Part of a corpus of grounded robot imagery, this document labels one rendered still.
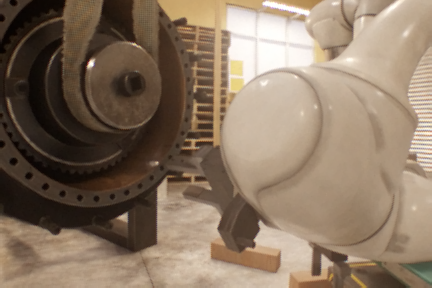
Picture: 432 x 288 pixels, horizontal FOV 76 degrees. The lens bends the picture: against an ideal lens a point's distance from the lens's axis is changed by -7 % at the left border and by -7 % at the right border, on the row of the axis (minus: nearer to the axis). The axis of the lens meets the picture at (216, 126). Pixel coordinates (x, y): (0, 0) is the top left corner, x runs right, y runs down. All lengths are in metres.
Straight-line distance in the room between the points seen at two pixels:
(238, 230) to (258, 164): 0.23
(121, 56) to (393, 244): 0.43
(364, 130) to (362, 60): 0.08
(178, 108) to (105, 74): 0.23
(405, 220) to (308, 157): 0.18
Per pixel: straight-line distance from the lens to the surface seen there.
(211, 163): 0.42
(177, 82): 0.66
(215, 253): 1.87
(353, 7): 1.03
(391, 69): 0.25
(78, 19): 0.51
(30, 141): 0.58
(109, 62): 0.48
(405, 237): 0.33
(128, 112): 0.49
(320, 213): 0.19
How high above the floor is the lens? 0.79
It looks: level
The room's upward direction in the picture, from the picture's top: 1 degrees clockwise
